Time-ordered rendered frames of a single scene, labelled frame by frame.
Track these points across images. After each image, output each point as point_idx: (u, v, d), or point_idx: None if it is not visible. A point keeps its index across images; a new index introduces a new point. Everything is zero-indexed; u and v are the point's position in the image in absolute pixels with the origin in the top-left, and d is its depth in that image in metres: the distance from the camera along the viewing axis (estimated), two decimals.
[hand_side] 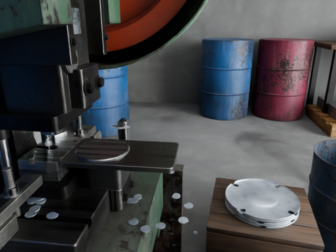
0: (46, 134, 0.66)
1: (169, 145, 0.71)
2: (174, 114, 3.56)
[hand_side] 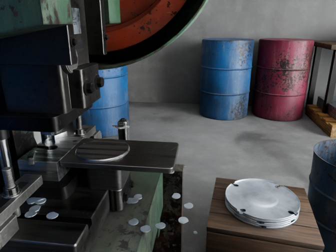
0: (46, 134, 0.66)
1: (169, 145, 0.71)
2: (174, 114, 3.56)
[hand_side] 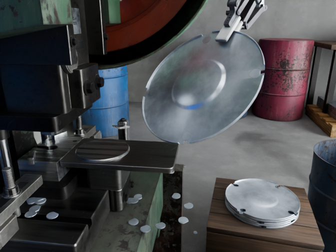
0: (46, 134, 0.66)
1: (169, 145, 0.71)
2: None
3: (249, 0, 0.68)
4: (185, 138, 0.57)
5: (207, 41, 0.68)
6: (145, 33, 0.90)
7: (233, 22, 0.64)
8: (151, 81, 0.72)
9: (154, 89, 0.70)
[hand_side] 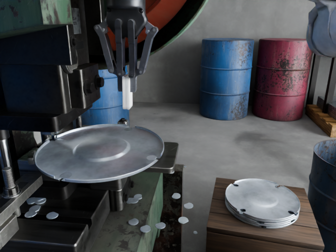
0: (46, 134, 0.66)
1: (169, 145, 0.71)
2: (174, 114, 3.56)
3: (123, 42, 0.59)
4: (63, 176, 0.56)
5: (128, 130, 0.78)
6: None
7: (131, 84, 0.63)
8: (64, 135, 0.75)
9: (62, 140, 0.73)
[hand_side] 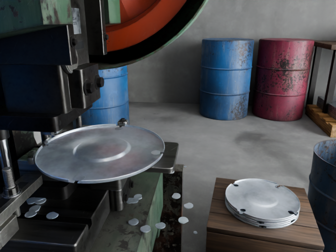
0: (46, 134, 0.66)
1: (169, 145, 0.71)
2: (174, 114, 3.56)
3: None
4: (77, 179, 0.56)
5: (119, 129, 0.79)
6: None
7: None
8: (54, 139, 0.73)
9: (55, 144, 0.70)
